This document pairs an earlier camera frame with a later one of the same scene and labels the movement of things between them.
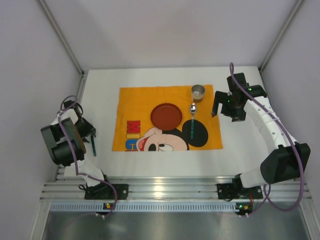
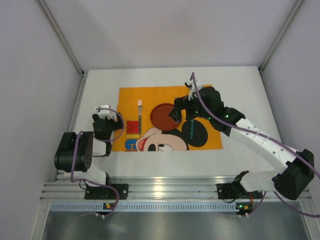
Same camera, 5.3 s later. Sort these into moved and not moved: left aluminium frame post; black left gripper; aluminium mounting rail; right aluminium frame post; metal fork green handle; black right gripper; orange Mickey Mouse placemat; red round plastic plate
Moved: black right gripper; black left gripper; metal fork green handle
Not moved: right aluminium frame post; left aluminium frame post; aluminium mounting rail; orange Mickey Mouse placemat; red round plastic plate
